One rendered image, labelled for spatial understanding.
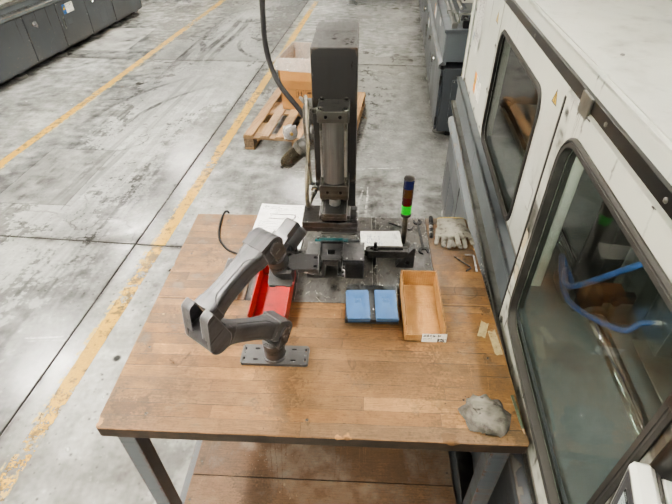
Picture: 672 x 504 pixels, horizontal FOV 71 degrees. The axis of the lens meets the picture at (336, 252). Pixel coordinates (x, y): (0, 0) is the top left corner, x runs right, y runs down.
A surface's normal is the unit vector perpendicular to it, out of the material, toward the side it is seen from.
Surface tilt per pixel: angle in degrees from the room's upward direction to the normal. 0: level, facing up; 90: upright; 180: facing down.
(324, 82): 90
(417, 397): 0
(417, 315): 0
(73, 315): 0
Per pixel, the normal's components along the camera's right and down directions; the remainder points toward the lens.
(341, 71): -0.05, 0.63
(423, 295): -0.01, -0.77
